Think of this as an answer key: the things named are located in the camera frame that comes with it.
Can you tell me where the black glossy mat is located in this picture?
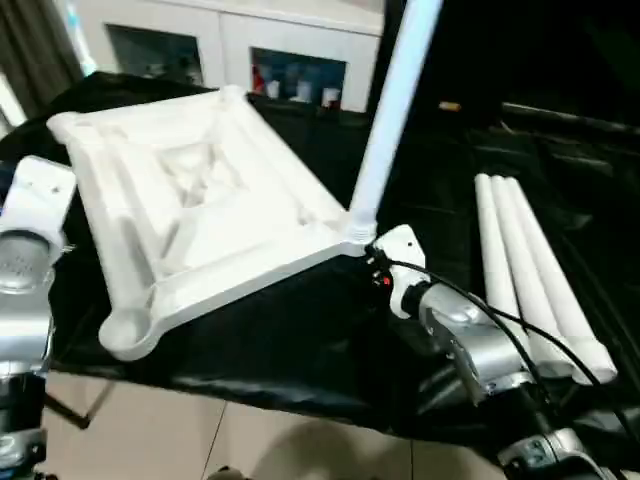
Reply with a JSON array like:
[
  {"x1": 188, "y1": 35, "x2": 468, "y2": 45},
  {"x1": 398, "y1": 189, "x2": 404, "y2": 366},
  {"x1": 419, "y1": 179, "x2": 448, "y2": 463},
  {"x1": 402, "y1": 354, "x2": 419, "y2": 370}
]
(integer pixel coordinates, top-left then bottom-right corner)
[{"x1": 0, "y1": 69, "x2": 640, "y2": 451}]

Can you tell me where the black backdrop cloth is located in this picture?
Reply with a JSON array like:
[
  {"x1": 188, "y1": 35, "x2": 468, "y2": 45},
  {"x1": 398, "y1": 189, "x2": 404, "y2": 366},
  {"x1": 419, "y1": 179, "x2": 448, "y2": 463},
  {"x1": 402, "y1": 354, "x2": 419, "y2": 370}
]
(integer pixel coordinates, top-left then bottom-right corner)
[{"x1": 382, "y1": 0, "x2": 640, "y2": 132}]

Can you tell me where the dark metal pole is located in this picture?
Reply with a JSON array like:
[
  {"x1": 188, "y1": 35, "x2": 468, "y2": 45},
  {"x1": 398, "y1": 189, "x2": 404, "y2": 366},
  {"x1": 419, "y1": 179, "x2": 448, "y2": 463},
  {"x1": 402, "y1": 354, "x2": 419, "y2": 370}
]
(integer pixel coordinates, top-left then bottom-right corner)
[{"x1": 502, "y1": 102, "x2": 640, "y2": 134}]

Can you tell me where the white plastic table leg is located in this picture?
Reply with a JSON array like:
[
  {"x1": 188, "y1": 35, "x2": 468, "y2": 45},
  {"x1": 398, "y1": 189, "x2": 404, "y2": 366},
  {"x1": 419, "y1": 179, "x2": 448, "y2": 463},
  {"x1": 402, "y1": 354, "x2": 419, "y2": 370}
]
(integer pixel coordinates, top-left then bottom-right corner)
[
  {"x1": 346, "y1": 0, "x2": 445, "y2": 249},
  {"x1": 503, "y1": 174, "x2": 617, "y2": 385},
  {"x1": 489, "y1": 173, "x2": 577, "y2": 379},
  {"x1": 474, "y1": 172, "x2": 524, "y2": 324}
]

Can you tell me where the black frame leg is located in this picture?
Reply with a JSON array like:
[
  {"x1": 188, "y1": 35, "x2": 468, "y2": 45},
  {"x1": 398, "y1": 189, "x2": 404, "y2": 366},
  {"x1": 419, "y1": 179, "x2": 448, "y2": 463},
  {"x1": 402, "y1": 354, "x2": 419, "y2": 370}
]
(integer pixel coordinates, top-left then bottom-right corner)
[{"x1": 44, "y1": 387, "x2": 92, "y2": 432}]

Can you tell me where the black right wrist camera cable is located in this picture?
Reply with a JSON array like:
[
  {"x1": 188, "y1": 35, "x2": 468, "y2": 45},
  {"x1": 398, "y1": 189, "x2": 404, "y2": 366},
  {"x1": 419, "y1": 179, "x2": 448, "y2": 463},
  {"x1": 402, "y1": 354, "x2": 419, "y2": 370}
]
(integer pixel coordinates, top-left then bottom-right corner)
[{"x1": 369, "y1": 249, "x2": 640, "y2": 442}]

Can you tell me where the white plastic table top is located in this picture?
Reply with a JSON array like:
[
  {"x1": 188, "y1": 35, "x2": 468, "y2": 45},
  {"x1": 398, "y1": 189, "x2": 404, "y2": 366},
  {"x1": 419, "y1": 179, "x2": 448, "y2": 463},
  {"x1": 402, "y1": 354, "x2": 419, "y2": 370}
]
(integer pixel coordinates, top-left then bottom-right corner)
[{"x1": 46, "y1": 84, "x2": 379, "y2": 362}]

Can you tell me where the white glass-door cabinet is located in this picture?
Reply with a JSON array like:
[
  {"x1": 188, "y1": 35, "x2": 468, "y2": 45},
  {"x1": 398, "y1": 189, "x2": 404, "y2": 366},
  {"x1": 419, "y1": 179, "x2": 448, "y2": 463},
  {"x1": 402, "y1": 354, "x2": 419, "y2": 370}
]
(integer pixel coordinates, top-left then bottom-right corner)
[{"x1": 74, "y1": 0, "x2": 386, "y2": 114}]

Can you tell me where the grey curtain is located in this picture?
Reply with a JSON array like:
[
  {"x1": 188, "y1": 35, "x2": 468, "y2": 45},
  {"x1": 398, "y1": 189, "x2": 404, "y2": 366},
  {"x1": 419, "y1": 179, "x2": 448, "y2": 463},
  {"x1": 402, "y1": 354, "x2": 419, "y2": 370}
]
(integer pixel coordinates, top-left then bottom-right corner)
[{"x1": 0, "y1": 0, "x2": 84, "y2": 137}]

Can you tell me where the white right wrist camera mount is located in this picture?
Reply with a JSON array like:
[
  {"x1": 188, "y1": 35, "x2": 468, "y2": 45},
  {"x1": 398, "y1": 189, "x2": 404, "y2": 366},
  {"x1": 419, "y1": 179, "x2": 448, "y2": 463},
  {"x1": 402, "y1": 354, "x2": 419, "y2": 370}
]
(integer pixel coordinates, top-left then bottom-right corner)
[{"x1": 368, "y1": 224, "x2": 427, "y2": 320}]

